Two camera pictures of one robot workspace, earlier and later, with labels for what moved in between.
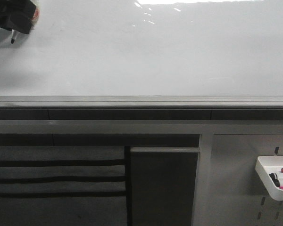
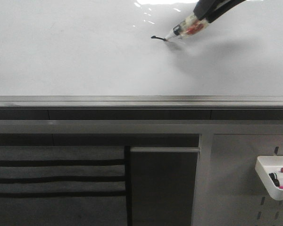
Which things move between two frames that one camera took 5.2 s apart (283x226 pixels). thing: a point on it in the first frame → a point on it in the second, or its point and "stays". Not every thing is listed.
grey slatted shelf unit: [59, 185] stays
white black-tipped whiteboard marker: [12, 36] → [191, 26]
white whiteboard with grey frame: [147, 54] stays
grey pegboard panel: [238, 197] stays
